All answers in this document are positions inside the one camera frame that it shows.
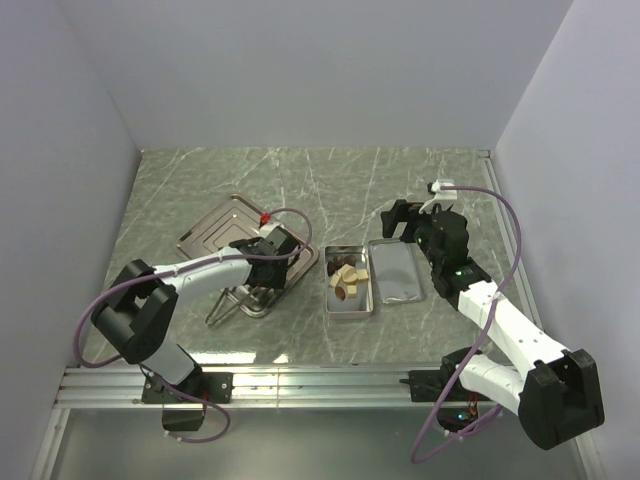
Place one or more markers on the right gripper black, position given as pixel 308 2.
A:
pixel 403 211

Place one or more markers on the aluminium front rail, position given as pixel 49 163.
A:
pixel 272 386

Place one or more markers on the brown oval chocolate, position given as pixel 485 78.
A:
pixel 340 293

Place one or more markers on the aluminium right side rail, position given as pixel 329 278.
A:
pixel 518 290

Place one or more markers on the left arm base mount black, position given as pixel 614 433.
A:
pixel 185 406

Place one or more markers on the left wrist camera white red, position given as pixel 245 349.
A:
pixel 267 224

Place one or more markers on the aluminium rail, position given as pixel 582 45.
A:
pixel 272 386
pixel 518 290

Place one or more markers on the steel tongs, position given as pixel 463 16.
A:
pixel 225 307

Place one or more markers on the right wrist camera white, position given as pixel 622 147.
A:
pixel 442 193

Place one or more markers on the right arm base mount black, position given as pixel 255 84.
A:
pixel 425 386

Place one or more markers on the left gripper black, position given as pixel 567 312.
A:
pixel 278 280

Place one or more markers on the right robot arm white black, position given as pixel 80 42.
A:
pixel 554 392

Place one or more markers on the metal tin lid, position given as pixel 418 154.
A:
pixel 395 272

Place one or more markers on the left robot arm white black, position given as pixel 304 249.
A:
pixel 135 317

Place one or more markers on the white round chocolate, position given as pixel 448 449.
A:
pixel 346 274

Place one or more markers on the steel serving tray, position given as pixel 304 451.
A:
pixel 238 217

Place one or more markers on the dark round chocolate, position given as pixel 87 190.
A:
pixel 350 260

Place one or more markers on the open metal tin box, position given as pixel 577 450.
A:
pixel 357 308

